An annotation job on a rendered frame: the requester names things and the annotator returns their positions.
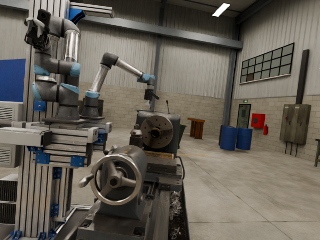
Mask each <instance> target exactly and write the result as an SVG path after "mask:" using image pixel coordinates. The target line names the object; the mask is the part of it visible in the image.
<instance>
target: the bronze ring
mask: <svg viewBox="0 0 320 240"><path fill-rule="evenodd" d="M153 131H157V133H158V135H154V134H153ZM150 134H151V136H152V137H153V138H158V137H159V136H160V134H161V131H160V129H158V128H153V129H152V130H151V131H150Z"/></svg>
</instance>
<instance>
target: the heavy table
mask: <svg viewBox="0 0 320 240"><path fill-rule="evenodd" d="M187 119H188V120H191V127H190V135H189V136H190V137H195V139H200V140H202V133H203V125H204V122H205V120H201V119H195V118H187Z"/></svg>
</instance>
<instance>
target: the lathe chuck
mask: <svg viewBox="0 0 320 240"><path fill-rule="evenodd" d="M148 118H150V120H151V121H152V123H153V124H154V126H155V127H158V128H160V129H161V130H162V129H172V133H167V134H161V135H160V136H159V137H158V138H156V139H155V141H154V143H153V145H152V148H154V149H159V148H163V147H165V146H166V145H168V144H169V143H170V141H171V139H172V137H173V126H172V123H171V122H170V121H169V120H168V119H167V118H166V117H164V116H161V115H152V116H149V117H148ZM146 119H147V118H146ZM140 130H141V132H142V135H141V136H142V137H143V142H144V143H145V144H146V145H148V143H149V141H150V139H151V134H150V131H151V129H150V127H149V125H148V124H147V122H146V120H144V121H143V123H142V124H141V127H140Z"/></svg>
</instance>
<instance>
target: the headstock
mask: <svg viewBox="0 0 320 240"><path fill-rule="evenodd" d="M152 115H162V116H164V117H166V118H168V119H169V120H170V122H171V123H172V126H173V137H172V139H171V141H170V143H169V144H168V145H166V146H165V147H163V148H159V149H154V148H152V147H150V146H148V145H146V144H145V143H144V142H143V143H142V146H143V147H144V150H153V151H161V152H169V153H177V150H178V140H179V130H180V115H178V114H168V113H162V112H152V111H139V112H138V114H137V118H136V124H138V125H139V126H140V127H141V124H142V123H143V121H144V120H145V119H146V118H148V117H149V116H152ZM153 132H154V133H155V134H158V133H157V131H153Z"/></svg>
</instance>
